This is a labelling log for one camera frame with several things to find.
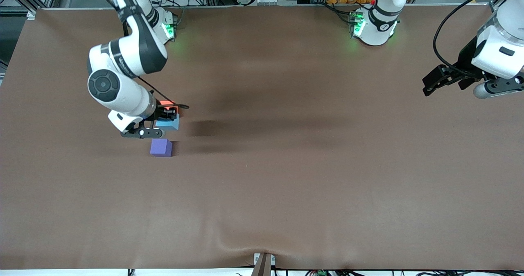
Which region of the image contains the blue foam block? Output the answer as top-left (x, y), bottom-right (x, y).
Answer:
top-left (156, 113), bottom-right (180, 131)

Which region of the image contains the purple foam block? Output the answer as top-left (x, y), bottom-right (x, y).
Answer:
top-left (150, 138), bottom-right (173, 158)

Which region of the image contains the brown table cover sheet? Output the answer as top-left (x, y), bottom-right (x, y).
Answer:
top-left (0, 4), bottom-right (524, 270)

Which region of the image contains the brown table edge clamp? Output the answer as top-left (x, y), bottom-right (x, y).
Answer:
top-left (253, 253), bottom-right (276, 276)

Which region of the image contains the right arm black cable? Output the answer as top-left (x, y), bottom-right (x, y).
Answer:
top-left (82, 0), bottom-right (190, 109)

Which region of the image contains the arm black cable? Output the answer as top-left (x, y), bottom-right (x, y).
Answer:
top-left (82, 0), bottom-right (190, 109)
top-left (433, 0), bottom-right (502, 79)

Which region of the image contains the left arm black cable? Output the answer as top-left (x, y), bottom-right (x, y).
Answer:
top-left (433, 0), bottom-right (502, 79)

